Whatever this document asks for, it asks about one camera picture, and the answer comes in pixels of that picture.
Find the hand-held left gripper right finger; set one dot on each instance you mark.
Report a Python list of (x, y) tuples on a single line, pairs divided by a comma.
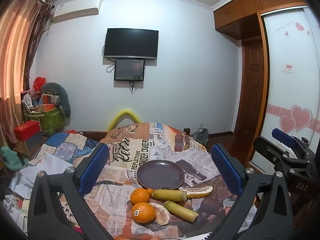
[(226, 170)]

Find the orange with sticker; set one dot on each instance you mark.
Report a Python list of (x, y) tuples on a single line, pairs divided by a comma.
[(145, 213), (139, 196)]

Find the white pomelo peel piece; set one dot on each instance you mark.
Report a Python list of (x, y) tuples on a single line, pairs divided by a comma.
[(161, 215)]

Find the green fabric bag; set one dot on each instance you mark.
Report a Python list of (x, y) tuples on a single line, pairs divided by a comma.
[(51, 121)]

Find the spiral notebook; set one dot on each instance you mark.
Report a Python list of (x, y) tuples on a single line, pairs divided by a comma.
[(206, 236)]

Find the dark purple plate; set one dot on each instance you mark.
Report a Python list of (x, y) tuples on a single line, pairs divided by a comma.
[(160, 175)]

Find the sugar cane piece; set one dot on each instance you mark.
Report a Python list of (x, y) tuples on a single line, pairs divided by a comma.
[(180, 210), (170, 195)]

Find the small tangerine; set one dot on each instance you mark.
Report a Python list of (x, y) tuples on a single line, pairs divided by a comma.
[(150, 192)]

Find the yellow foam tube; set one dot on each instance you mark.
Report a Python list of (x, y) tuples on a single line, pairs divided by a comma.
[(123, 112)]

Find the orange cardboard box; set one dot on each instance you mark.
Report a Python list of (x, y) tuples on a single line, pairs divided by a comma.
[(45, 108)]

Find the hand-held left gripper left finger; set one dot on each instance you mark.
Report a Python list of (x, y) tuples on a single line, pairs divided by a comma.
[(93, 170)]

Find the newspaper-print blanket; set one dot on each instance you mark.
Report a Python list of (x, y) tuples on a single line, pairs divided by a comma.
[(120, 155)]

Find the brown drape curtain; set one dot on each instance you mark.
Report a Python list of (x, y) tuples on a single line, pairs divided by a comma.
[(37, 35)]

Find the wooden overhead cabinets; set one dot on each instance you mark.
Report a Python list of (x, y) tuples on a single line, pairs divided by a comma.
[(245, 7)]

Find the white air conditioner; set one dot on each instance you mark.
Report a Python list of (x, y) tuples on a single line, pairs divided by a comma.
[(75, 8)]

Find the white heart-print sliding door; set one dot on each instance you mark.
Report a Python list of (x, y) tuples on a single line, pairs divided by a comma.
[(287, 92)]

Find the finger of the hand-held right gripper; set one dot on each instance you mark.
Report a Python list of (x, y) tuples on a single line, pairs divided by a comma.
[(271, 152), (282, 136)]

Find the dark bag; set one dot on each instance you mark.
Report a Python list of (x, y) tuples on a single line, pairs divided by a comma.
[(200, 136)]

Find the small black wall monitor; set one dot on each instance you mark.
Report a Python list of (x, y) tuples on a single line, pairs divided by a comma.
[(129, 70)]

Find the red plastic bag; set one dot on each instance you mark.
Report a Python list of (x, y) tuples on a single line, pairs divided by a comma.
[(38, 83)]

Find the blue patchwork blanket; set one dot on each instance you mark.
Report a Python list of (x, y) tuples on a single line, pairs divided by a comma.
[(65, 142)]

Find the red box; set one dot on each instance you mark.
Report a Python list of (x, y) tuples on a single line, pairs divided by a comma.
[(26, 130)]

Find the yellow pomelo peel wedge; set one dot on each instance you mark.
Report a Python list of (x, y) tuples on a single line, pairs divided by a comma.
[(200, 193)]

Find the red white door sticker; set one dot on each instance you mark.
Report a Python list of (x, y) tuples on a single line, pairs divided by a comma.
[(288, 68)]

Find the brown wooden door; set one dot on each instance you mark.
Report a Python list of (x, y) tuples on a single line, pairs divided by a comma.
[(251, 90)]

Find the wall-mounted black television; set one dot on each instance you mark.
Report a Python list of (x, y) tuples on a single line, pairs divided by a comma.
[(131, 42)]

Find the pink sheer curtain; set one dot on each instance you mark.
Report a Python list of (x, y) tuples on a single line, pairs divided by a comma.
[(15, 55)]

